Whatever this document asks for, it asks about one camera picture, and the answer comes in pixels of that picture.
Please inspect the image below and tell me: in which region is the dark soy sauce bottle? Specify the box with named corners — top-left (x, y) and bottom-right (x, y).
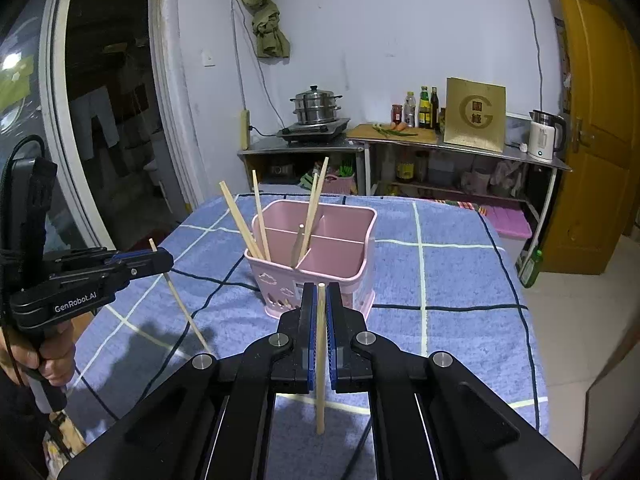
top-left (431, 86), bottom-right (440, 133)

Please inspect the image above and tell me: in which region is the pink small shelf basket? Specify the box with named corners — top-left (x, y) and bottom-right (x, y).
top-left (322, 174), bottom-right (358, 195)

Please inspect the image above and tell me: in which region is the metal kitchen shelf unit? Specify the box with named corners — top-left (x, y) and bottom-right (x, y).
top-left (239, 129), bottom-right (570, 260)

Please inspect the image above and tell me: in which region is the gold cardboard box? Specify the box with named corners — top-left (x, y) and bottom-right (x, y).
top-left (442, 78), bottom-right (506, 153)

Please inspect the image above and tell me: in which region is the white electric kettle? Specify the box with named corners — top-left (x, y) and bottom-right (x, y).
top-left (527, 110), bottom-right (566, 162)

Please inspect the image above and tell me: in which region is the clear white cap bottle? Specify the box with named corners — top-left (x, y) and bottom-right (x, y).
top-left (402, 91), bottom-right (416, 128)

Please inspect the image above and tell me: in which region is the person's left hand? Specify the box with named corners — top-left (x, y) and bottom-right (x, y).
top-left (1, 321), bottom-right (76, 387)

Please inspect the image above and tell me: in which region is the yellow wooden door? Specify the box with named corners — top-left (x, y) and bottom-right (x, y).
top-left (542, 0), bottom-right (639, 274)

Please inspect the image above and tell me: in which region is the stainless steel steamer pot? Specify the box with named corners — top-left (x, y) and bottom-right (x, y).
top-left (291, 84), bottom-right (343, 126)

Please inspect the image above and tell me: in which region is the blue checked table cloth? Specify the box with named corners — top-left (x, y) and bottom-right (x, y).
top-left (61, 197), bottom-right (575, 479)

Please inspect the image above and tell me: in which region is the purple lidded storage box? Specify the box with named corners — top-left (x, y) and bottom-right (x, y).
top-left (484, 205), bottom-right (532, 240)

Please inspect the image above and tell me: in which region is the pink plastic utensil basket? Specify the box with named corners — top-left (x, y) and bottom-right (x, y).
top-left (245, 200), bottom-right (378, 318)

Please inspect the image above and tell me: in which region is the wooden chopstick in basket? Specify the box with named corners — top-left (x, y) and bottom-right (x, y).
top-left (219, 181), bottom-right (264, 259)
top-left (291, 174), bottom-right (318, 269)
top-left (252, 169), bottom-right (271, 261)
top-left (298, 157), bottom-right (329, 262)

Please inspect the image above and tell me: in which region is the red sauce jar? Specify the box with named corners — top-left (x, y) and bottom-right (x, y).
top-left (392, 104), bottom-right (402, 125)

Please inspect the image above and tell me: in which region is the green plastic bottle on floor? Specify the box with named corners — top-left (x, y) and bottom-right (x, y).
top-left (520, 249), bottom-right (544, 288)

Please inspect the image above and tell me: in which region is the olive green hanging cloth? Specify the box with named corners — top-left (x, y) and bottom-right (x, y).
top-left (242, 0), bottom-right (291, 58)

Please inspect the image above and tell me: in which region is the green label oil bottle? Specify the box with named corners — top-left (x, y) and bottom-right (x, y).
top-left (418, 86), bottom-right (432, 129)

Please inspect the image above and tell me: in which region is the portable gas stove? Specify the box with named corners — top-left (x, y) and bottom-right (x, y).
top-left (277, 118), bottom-right (349, 145)

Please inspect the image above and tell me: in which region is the wooden cutting board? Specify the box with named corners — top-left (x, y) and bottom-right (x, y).
top-left (346, 124), bottom-right (438, 144)

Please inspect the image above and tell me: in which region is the light wooden chopstick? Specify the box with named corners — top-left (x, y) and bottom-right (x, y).
top-left (316, 283), bottom-right (328, 436)
top-left (149, 237), bottom-right (213, 354)

